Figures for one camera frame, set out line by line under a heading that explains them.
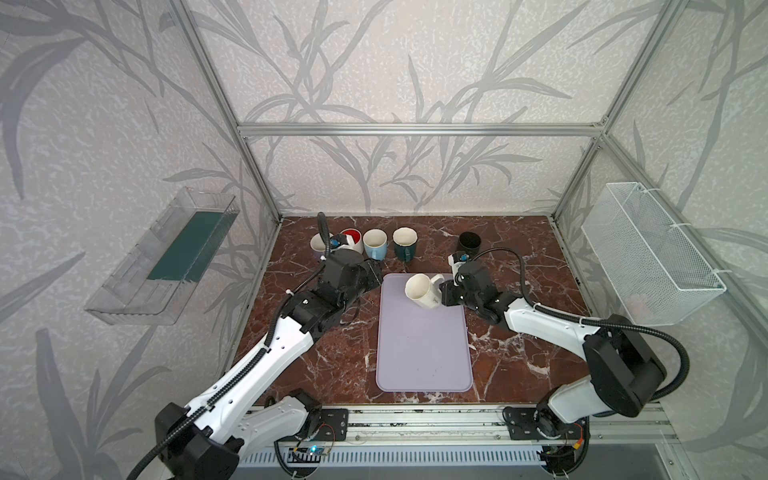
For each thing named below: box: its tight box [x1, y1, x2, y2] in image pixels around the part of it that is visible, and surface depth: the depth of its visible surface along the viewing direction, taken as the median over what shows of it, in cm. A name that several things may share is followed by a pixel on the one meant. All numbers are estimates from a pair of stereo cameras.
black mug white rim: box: [459, 231, 482, 256], surface depth 103 cm
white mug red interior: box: [335, 228, 363, 254], surface depth 105 cm
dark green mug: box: [392, 226, 419, 263], surface depth 101 cm
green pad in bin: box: [147, 210, 239, 283], surface depth 68 cm
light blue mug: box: [363, 228, 388, 261], surface depth 104 cm
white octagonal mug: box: [404, 273, 445, 308], surface depth 87 cm
